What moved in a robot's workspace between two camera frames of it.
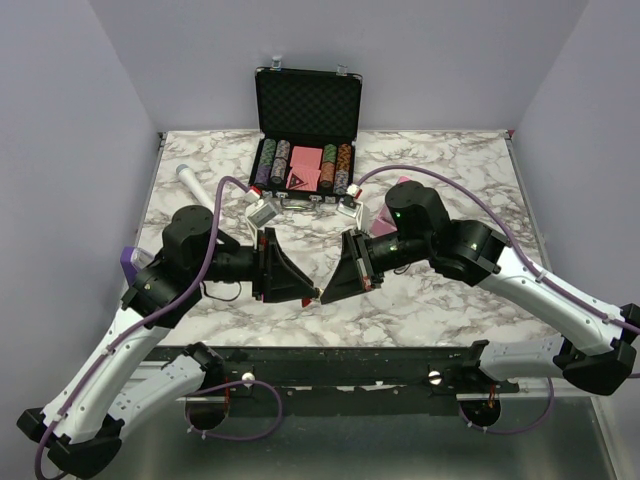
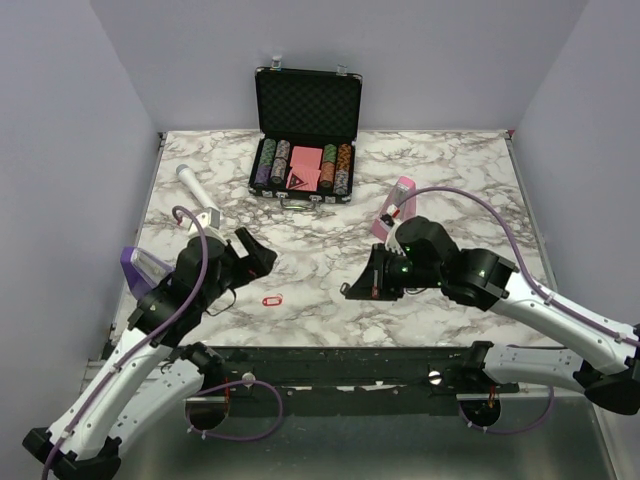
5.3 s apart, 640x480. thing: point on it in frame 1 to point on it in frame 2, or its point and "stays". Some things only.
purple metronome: x=134 y=258 stays
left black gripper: x=275 y=274 to x=258 y=264
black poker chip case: x=308 y=126 stays
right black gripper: x=352 y=276 to x=372 y=284
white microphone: x=195 y=186 stays
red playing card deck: x=306 y=165 stays
